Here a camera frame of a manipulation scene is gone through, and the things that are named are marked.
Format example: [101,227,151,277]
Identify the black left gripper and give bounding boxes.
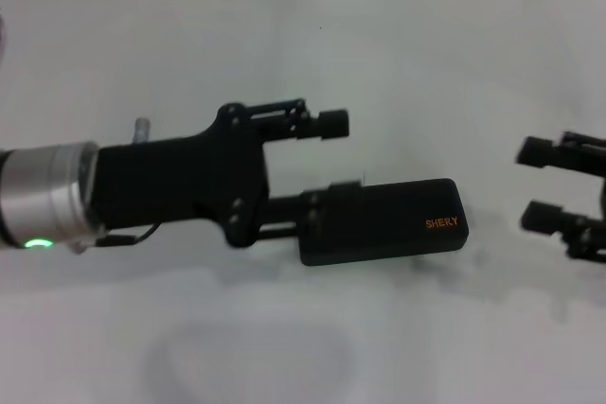
[88,101,365,249]

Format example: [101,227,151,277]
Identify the black glasses case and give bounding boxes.
[297,177,471,267]

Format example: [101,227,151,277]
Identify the silver connector stub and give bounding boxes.
[134,116,152,144]

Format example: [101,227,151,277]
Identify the black left arm cable with plug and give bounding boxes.
[69,222,158,255]

